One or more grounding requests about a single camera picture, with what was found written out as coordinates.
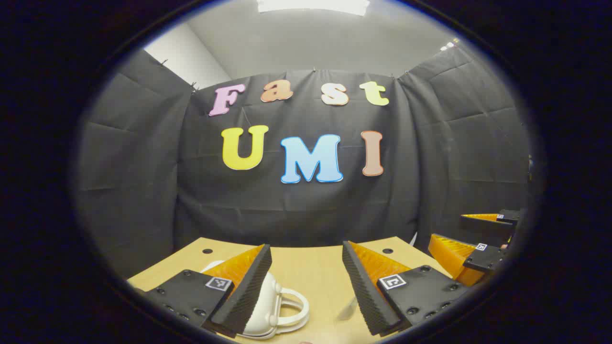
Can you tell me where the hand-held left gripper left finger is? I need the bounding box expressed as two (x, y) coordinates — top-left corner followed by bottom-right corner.
(139, 244), (273, 339)

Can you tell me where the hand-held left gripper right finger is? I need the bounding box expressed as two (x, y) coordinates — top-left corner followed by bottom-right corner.
(341, 240), (474, 336)

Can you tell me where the small white suitcase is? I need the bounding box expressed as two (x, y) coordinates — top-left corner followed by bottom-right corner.
(201, 259), (310, 340)

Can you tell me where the black backdrop cloth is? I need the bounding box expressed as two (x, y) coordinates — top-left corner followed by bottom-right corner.
(76, 45), (531, 280)

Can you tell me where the ceiling light panel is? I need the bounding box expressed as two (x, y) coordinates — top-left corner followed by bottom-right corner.
(257, 0), (371, 16)

